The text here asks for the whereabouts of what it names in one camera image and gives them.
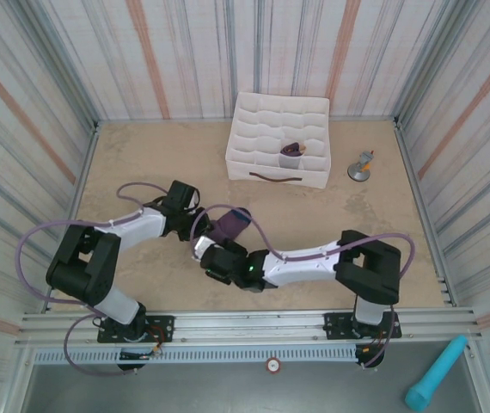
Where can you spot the purple sock with teal toe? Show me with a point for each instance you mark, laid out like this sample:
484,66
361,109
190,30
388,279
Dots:
230,223

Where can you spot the purple sock with beige toe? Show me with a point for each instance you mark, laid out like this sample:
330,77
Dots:
292,150

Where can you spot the white fabric organizer box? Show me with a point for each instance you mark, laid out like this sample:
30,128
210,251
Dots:
271,125

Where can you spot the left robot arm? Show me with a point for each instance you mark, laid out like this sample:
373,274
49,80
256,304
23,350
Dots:
81,266

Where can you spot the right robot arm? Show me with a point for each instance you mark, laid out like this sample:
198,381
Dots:
369,266

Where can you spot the red and white round button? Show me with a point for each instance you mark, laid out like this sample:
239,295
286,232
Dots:
273,365

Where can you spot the teal cylinder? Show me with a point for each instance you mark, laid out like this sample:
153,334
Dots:
436,372

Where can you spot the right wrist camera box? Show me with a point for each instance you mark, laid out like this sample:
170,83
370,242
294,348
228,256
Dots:
202,246

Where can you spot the aluminium rail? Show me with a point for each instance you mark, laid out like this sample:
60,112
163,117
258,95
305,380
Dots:
249,327

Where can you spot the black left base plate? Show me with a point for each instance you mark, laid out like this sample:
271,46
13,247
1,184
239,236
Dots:
163,327

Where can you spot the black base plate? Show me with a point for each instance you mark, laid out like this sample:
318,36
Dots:
163,327
335,327

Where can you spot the aluminium frame bar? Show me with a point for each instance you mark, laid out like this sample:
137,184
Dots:
408,163
82,176

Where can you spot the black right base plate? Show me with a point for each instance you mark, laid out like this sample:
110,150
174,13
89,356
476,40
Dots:
335,327

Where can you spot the grey suction cup mount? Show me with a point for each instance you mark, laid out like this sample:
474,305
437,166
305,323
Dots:
360,168

